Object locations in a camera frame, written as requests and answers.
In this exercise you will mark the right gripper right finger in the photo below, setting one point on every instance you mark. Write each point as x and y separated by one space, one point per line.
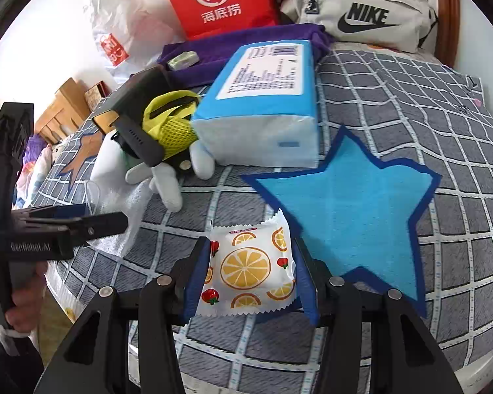
405 358

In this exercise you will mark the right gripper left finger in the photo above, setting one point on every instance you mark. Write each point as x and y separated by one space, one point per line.
124 342

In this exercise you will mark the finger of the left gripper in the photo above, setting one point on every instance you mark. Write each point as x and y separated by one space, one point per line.
70 211
84 229

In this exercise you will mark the yellow mesh strap pouch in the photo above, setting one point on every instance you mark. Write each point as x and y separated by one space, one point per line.
167 120

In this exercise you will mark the orange print snack packet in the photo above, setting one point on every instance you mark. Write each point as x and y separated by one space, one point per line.
251 269

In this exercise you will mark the green tissue packet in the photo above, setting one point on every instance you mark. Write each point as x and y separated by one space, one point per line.
183 61

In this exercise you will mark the blue tissue pack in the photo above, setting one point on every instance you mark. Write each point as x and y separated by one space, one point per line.
261 109

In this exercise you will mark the person's left hand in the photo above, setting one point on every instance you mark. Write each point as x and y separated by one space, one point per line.
28 300

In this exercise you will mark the floral bedding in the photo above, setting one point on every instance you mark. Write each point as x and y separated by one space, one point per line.
38 159

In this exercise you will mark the brown star patch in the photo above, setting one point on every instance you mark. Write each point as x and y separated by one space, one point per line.
88 149

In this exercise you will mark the brown patterned book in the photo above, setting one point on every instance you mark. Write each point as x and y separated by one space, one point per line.
95 94

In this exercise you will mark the dark tea box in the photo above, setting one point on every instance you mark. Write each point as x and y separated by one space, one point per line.
132 98

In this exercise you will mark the blue star patch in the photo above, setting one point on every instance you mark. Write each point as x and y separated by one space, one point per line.
358 214

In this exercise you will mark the white Miniso plastic bag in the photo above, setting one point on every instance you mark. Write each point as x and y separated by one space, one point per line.
128 37

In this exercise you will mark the grey Nike waist bag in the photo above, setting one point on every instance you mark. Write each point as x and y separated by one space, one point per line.
402 25

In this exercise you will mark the wooden door frame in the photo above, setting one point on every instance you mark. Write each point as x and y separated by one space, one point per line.
447 31

